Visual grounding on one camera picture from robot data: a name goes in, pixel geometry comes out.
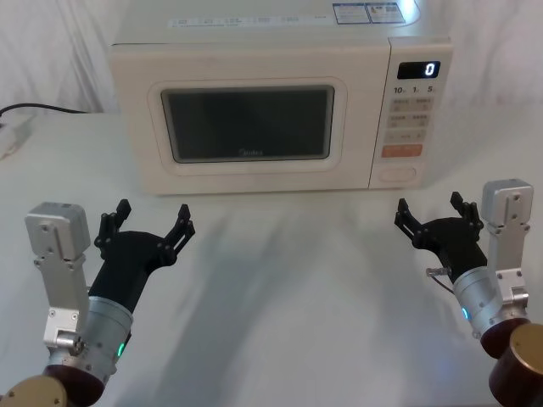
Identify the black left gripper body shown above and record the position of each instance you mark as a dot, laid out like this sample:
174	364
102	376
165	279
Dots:
127	258

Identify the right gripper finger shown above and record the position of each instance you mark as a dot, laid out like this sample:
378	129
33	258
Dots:
407	222
471	214

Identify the white curtain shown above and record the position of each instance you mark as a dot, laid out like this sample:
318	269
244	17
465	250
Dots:
51	51

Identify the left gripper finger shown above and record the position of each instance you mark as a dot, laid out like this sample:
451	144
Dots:
180	235
106	229

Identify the white table cloth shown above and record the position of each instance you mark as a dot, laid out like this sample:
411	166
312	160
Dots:
288	305

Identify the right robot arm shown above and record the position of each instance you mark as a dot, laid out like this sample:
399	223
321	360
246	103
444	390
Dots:
505	220

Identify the cream microwave oven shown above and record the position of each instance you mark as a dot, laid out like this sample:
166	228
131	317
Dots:
254	55

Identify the white power strip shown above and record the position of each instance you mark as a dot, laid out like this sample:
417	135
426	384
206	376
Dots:
15	135

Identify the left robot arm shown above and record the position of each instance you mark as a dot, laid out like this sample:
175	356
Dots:
63	271

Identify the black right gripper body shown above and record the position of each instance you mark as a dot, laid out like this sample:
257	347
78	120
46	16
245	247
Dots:
458	241

